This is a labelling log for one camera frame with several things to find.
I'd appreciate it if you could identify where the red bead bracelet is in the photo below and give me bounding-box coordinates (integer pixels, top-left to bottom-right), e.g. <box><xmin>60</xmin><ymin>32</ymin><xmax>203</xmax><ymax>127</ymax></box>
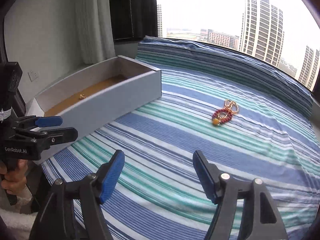
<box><xmin>211</xmin><ymin>108</ymin><xmax>233</xmax><ymax>126</ymax></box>

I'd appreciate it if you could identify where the pink gold pearl necklace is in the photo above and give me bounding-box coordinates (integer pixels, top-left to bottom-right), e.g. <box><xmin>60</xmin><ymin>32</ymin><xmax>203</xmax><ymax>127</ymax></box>
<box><xmin>223</xmin><ymin>99</ymin><xmax>240</xmax><ymax>116</ymax></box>

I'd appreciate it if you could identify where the white fleece sleeve forearm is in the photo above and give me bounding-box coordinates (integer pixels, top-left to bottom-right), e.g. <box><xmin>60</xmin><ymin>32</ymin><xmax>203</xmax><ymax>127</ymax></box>
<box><xmin>1</xmin><ymin>188</ymin><xmax>37</xmax><ymax>239</ymax></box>

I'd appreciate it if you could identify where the person left hand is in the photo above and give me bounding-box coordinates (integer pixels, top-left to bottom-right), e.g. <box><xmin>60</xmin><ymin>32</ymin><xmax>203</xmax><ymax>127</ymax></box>
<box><xmin>1</xmin><ymin>159</ymin><xmax>28</xmax><ymax>195</ymax></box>

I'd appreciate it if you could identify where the white cardboard box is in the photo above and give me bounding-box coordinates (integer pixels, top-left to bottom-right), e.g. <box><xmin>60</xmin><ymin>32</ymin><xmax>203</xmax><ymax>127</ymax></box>
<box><xmin>25</xmin><ymin>55</ymin><xmax>163</xmax><ymax>165</ymax></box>

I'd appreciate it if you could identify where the blue striped bed sheet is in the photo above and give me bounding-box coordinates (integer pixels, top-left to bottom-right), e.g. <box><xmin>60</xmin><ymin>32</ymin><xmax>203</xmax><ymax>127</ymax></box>
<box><xmin>42</xmin><ymin>37</ymin><xmax>319</xmax><ymax>239</ymax></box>

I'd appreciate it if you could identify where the white wall socket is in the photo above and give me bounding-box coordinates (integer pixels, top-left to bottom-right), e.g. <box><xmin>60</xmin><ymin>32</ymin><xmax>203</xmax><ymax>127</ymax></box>
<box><xmin>28</xmin><ymin>70</ymin><xmax>39</xmax><ymax>82</ymax></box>

